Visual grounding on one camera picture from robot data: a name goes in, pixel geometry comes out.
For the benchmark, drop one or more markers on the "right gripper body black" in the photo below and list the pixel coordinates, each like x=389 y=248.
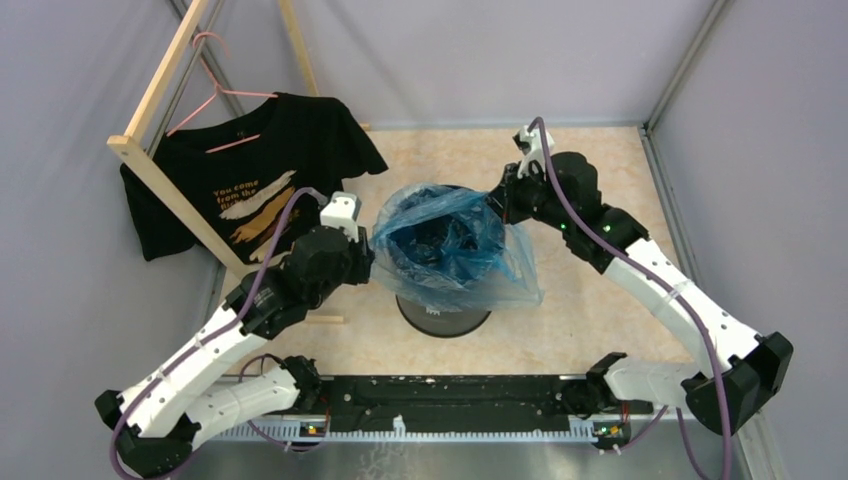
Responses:
x=527 y=197

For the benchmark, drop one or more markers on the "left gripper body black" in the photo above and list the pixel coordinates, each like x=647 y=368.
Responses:
x=355 y=267

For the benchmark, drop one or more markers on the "blue plastic trash bag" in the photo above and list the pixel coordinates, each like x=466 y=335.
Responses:
x=444 y=248

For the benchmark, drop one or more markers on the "dark round trash bin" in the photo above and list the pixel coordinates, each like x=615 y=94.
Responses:
x=445 y=325

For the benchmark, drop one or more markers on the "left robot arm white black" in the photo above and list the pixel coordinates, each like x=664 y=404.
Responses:
x=160 y=422

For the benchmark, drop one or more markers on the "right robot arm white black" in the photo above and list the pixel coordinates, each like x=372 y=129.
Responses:
x=735 y=370

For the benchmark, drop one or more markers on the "black printed t-shirt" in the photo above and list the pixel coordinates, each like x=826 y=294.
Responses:
x=265 y=166

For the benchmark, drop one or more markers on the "pink clothes hanger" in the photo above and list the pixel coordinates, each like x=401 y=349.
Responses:
x=218 y=91

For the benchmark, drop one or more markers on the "wooden clothes rack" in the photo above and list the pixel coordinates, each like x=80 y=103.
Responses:
x=199 y=152

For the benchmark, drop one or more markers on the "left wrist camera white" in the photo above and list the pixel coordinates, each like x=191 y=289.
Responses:
x=342 y=212

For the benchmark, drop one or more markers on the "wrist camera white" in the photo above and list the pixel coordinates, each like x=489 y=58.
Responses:
x=342 y=212
x=529 y=142

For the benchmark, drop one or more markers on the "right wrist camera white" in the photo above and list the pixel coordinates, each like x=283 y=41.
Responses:
x=529 y=142

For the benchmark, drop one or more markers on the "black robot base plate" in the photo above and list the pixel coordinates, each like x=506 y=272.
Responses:
x=496 y=404

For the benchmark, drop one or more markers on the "aluminium frame rail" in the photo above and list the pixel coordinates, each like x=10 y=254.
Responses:
x=606 y=428

